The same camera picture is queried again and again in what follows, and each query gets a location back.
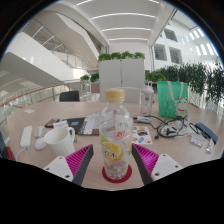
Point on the black chair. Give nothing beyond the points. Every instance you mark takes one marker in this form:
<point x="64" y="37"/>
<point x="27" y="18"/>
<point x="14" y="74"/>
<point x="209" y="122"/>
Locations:
<point x="69" y="96"/>

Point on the colourful sticker sheet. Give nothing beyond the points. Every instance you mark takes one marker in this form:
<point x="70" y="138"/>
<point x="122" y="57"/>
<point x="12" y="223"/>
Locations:
<point x="142" y="135"/>

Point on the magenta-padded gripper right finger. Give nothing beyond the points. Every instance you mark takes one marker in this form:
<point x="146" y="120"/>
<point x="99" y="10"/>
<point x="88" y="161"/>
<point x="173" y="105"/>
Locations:
<point x="165" y="166"/>

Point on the flat round red coaster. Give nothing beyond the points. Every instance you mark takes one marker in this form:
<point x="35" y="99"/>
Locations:
<point x="128" y="174"/>

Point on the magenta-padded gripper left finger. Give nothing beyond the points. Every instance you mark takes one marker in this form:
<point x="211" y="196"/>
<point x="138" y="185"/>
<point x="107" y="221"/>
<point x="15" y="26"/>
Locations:
<point x="60" y="166"/>

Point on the row of green hedge plants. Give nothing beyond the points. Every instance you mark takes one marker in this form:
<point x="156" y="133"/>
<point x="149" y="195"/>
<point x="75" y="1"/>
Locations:
<point x="196" y="78"/>

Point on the clear shaker bottle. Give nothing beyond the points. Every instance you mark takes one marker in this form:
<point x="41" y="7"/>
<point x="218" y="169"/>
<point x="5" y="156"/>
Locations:
<point x="147" y="101"/>

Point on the brown planter with green plant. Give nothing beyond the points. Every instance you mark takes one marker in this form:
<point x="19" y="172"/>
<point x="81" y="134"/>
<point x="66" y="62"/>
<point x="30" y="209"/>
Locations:
<point x="95" y="87"/>

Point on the white ceramic mug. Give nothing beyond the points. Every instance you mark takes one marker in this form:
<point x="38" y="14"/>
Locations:
<point x="60" y="141"/>

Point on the ceiling light strips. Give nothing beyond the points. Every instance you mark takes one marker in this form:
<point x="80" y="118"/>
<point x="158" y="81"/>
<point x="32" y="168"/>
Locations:
<point x="123" y="14"/>

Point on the black and orange card case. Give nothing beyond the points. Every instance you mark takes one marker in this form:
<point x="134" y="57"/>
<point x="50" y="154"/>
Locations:
<point x="52" y="122"/>

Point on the white power strip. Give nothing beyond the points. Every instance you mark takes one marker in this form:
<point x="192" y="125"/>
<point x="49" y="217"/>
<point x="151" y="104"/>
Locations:
<point x="26" y="136"/>

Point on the white planter cabinet with plants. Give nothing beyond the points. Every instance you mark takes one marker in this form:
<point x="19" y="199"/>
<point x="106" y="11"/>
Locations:
<point x="121" y="78"/>

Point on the white computer mouse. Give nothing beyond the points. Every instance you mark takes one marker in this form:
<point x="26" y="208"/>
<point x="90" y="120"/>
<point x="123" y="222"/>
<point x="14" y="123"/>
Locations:
<point x="40" y="144"/>

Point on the green tote bag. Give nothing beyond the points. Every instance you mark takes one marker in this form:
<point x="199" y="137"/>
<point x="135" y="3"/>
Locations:
<point x="170" y="100"/>

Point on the clear lemon drink bottle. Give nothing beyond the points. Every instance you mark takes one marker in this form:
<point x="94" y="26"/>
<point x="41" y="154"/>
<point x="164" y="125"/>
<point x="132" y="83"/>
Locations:
<point x="116" y="133"/>

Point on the small grey-white device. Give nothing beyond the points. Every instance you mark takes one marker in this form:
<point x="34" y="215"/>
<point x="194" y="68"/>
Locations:
<point x="40" y="131"/>

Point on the black notebook with white booklet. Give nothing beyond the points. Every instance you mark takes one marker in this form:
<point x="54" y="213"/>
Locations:
<point x="75" y="125"/>

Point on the clear plastic bag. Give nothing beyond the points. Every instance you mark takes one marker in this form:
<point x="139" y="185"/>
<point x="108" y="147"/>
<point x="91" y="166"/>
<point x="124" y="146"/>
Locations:
<point x="196" y="140"/>

